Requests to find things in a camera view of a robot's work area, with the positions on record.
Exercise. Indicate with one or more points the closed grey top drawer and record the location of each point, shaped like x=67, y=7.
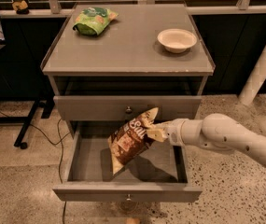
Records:
x=115, y=108

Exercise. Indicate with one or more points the open grey middle drawer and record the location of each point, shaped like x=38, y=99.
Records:
x=160, y=174

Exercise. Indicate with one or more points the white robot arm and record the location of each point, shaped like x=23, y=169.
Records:
x=215, y=132

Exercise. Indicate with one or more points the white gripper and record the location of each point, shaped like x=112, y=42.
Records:
x=174, y=131

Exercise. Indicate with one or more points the brown chip bag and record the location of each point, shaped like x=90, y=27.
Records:
x=131, y=139

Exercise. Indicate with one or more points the white window ledge rail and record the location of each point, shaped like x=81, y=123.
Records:
x=227, y=10

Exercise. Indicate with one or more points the green chip bag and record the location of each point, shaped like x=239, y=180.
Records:
x=93, y=20

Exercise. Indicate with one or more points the white paper bowl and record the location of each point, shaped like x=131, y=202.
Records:
x=177, y=40

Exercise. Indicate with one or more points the grey drawer cabinet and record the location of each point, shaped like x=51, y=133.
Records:
x=126, y=59

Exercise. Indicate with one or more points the small yellow black object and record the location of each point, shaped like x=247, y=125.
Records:
x=21, y=7

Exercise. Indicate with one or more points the black desk frame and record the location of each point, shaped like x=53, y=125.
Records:
x=25, y=121

